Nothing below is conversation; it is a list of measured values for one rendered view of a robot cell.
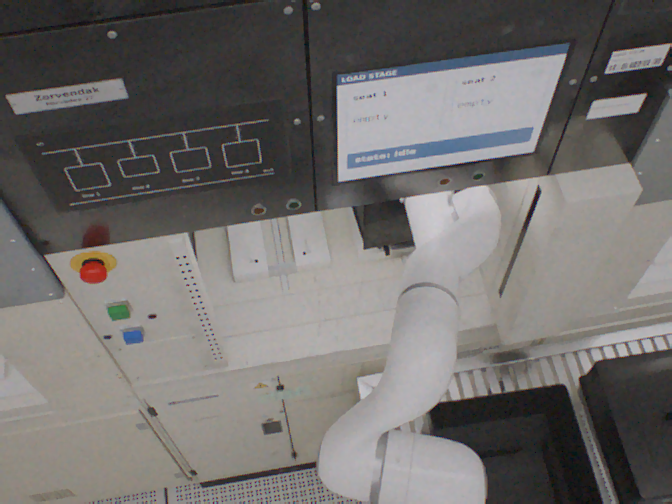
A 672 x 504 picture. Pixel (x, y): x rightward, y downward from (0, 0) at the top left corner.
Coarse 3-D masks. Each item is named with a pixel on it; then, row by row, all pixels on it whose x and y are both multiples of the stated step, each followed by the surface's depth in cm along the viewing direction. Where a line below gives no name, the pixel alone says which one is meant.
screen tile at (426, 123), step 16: (432, 80) 92; (352, 96) 92; (368, 96) 92; (384, 96) 93; (400, 96) 93; (416, 96) 94; (432, 96) 94; (352, 112) 94; (368, 112) 95; (416, 112) 96; (432, 112) 97; (352, 128) 97; (368, 128) 98; (384, 128) 98; (400, 128) 99; (416, 128) 99; (432, 128) 100; (352, 144) 100; (368, 144) 100
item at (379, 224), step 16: (352, 208) 159; (368, 208) 148; (384, 208) 149; (400, 208) 150; (368, 224) 152; (384, 224) 153; (400, 224) 154; (368, 240) 156; (384, 240) 158; (400, 240) 159
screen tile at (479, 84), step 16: (544, 64) 93; (464, 80) 93; (480, 80) 93; (496, 80) 94; (512, 80) 95; (528, 80) 95; (544, 80) 96; (464, 96) 96; (528, 96) 98; (464, 112) 98; (480, 112) 99; (496, 112) 99; (512, 112) 100; (528, 112) 101; (448, 128) 101; (464, 128) 101
